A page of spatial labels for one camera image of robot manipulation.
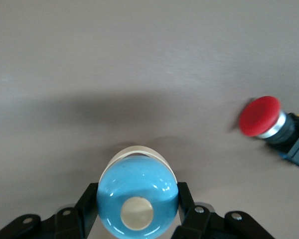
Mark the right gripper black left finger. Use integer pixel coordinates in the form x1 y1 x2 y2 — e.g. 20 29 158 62
0 183 100 239

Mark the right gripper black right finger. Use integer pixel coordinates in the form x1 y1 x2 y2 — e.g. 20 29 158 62
171 182 276 239

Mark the blue desk bell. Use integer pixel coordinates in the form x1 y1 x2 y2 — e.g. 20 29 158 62
96 145 179 237

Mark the red mushroom push button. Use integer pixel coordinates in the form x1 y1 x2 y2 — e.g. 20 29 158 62
238 96 299 172

